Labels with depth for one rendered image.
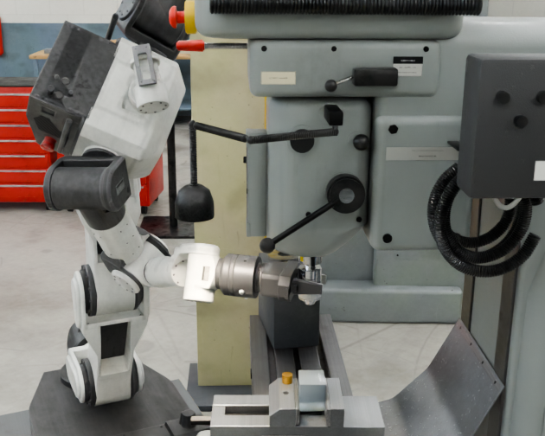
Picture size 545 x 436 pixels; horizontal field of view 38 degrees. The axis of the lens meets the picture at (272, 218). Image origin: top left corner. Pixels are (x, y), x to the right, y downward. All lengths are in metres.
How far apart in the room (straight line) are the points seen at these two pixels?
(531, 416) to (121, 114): 1.03
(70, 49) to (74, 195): 0.32
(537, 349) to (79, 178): 0.96
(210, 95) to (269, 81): 1.87
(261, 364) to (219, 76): 1.57
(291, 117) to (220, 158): 1.89
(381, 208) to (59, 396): 1.45
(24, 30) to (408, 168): 9.60
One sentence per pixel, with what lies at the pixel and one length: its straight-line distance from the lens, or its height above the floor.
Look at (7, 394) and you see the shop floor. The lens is 3.85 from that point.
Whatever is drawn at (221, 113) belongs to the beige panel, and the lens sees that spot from 3.26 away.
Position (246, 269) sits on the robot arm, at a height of 1.26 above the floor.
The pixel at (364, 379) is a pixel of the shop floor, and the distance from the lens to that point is 3.83.
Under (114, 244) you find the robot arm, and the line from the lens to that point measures 1.77.
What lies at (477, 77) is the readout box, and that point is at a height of 1.70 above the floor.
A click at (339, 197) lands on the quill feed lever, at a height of 1.45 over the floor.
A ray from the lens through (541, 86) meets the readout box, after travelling 1.21.
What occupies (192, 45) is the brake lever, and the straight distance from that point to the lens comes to 1.59.
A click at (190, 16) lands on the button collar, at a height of 1.76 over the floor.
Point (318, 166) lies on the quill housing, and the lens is 1.44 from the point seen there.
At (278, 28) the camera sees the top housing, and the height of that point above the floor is 1.75.
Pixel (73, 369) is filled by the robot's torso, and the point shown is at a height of 0.72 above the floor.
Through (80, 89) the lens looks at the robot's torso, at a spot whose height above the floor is 1.60.
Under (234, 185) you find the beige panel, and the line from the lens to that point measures 3.32.
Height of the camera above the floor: 1.84
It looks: 17 degrees down
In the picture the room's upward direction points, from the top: straight up
